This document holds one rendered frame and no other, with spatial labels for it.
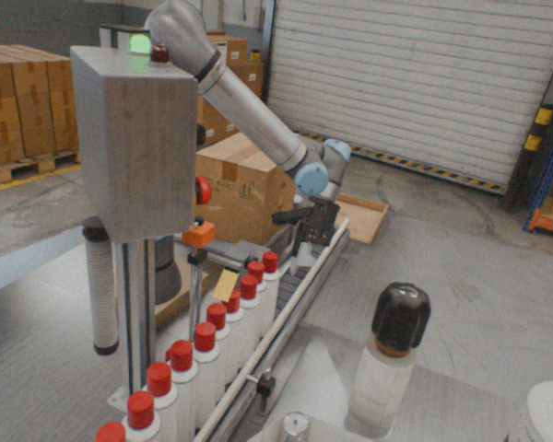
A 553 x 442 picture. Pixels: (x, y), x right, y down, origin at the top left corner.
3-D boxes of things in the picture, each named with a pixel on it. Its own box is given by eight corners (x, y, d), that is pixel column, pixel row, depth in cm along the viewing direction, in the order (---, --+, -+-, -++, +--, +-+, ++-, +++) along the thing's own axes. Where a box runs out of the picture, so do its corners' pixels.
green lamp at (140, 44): (133, 56, 51) (132, 35, 50) (126, 52, 53) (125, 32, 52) (155, 57, 53) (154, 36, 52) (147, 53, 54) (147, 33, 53)
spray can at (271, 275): (265, 342, 96) (276, 264, 86) (245, 333, 98) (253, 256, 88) (276, 329, 100) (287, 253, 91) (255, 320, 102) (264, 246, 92)
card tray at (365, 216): (370, 244, 152) (372, 235, 150) (301, 224, 160) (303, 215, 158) (385, 214, 177) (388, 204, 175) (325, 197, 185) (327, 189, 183)
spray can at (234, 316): (216, 389, 83) (222, 304, 74) (207, 369, 87) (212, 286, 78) (241, 381, 85) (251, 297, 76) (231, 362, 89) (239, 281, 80)
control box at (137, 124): (112, 247, 49) (100, 72, 40) (83, 188, 61) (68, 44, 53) (196, 232, 54) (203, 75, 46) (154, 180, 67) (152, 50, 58)
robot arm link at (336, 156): (317, 139, 115) (345, 149, 118) (305, 178, 115) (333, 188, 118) (330, 135, 108) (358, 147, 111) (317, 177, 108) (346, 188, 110)
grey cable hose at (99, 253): (107, 361, 61) (97, 231, 52) (88, 352, 62) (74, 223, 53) (124, 345, 64) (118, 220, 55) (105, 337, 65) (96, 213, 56)
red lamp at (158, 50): (151, 67, 46) (151, 44, 45) (144, 63, 48) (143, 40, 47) (175, 68, 48) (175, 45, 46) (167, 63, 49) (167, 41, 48)
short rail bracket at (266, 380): (265, 421, 84) (272, 376, 78) (252, 414, 85) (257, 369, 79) (272, 409, 86) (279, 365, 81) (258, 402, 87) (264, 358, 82)
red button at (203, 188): (192, 184, 53) (215, 181, 54) (181, 172, 55) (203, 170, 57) (191, 212, 54) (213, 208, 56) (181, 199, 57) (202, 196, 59)
